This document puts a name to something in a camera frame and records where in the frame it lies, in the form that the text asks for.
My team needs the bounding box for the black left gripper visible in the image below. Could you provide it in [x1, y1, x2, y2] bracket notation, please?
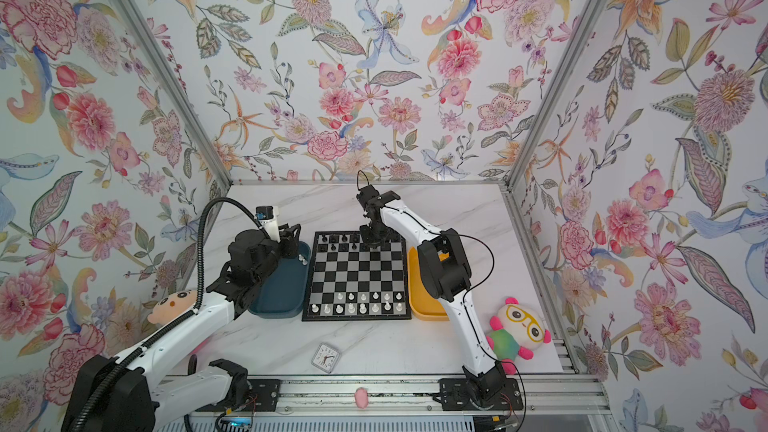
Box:
[252, 223, 303, 286]

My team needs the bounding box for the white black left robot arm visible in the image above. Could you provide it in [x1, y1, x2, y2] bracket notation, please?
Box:
[62, 197, 301, 431]

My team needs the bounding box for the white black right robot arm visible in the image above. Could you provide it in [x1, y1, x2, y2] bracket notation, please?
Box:
[356, 185, 525, 412]

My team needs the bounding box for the black white chess board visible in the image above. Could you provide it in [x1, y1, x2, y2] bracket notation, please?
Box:
[302, 231, 412, 322]

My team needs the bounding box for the teal plastic tray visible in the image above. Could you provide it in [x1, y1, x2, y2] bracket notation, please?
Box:
[249, 241, 312, 319]

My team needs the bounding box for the yellow plastic tray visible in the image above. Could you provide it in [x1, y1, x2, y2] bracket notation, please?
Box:
[408, 247, 448, 322]

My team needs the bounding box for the pink faced plush doll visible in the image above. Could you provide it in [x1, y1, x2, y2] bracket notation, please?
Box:
[147, 290, 198, 327]

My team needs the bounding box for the small white square clock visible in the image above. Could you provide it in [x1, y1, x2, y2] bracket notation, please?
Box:
[311, 343, 341, 374]

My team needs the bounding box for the small pink toy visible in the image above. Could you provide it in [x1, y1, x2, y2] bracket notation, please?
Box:
[354, 387, 369, 409]

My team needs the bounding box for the green pink owl plush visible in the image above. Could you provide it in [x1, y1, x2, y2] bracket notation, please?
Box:
[485, 297, 552, 376]

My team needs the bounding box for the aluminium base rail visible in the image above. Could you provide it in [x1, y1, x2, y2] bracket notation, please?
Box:
[161, 371, 613, 418]

